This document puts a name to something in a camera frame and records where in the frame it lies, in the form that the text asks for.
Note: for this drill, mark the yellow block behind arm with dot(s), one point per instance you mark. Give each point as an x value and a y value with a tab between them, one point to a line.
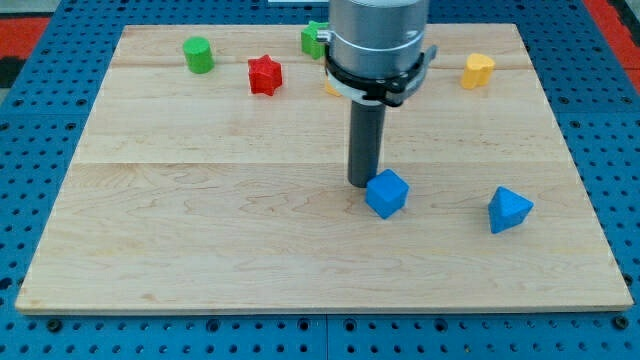
330	89

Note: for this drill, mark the yellow heart block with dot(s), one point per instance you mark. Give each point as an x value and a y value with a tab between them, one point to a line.
478	70

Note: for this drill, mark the green star block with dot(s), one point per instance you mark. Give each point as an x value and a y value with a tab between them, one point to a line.
308	39

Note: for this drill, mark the blue cube block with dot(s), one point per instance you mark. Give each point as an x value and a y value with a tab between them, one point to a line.
386	193

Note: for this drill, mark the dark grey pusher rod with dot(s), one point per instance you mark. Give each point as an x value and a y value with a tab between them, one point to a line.
365	139

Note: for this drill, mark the red star block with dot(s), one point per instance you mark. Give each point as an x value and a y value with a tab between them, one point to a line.
265	75

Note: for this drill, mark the blue triangular block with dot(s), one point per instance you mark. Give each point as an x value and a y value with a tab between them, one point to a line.
507	209

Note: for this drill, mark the wooden board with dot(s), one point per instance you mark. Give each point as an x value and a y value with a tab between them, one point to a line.
189	195

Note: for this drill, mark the green cylinder block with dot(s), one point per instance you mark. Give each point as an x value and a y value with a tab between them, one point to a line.
198	55

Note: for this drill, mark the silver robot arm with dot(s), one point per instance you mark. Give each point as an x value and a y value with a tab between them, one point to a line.
355	19

